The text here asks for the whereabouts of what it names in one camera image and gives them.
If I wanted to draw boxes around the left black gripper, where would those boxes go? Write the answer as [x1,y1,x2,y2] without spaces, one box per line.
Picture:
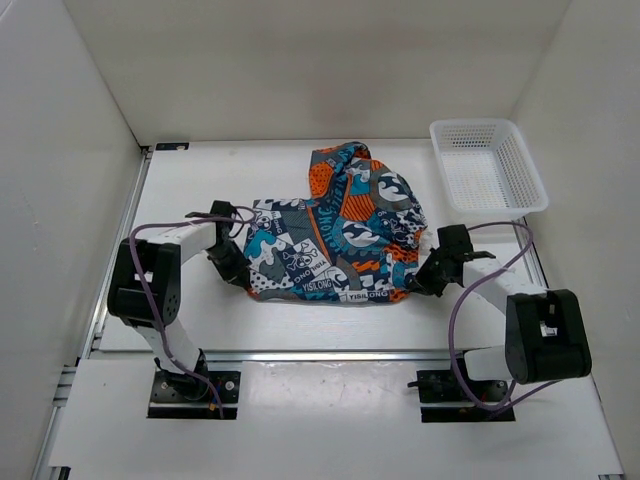
[205,239,251,288]

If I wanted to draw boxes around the colourful patterned shorts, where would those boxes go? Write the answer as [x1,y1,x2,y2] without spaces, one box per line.
[244,142,428,304]

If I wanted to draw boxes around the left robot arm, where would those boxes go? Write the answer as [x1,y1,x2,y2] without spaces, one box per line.
[107,200,255,405]

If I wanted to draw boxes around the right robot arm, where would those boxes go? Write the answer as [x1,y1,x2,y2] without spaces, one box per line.
[412,223,592,404]

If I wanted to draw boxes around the white plastic basket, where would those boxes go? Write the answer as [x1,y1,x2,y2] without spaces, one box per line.
[429,118,549,223]

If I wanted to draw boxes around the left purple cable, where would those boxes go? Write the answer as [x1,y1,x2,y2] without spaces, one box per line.
[127,205,261,420]

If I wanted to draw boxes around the purple cable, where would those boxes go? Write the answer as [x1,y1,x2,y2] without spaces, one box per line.
[448,221,561,420]
[127,205,261,420]

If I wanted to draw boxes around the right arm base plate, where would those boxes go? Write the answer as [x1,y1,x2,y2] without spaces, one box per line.
[407,370,516,424]

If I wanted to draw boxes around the aluminium front rail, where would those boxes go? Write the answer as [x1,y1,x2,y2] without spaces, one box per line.
[205,349,450,363]

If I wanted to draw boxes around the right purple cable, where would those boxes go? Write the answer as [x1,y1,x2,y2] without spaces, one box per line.
[448,221,561,420]

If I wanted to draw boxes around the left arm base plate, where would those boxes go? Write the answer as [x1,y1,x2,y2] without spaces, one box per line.
[147,369,241,420]

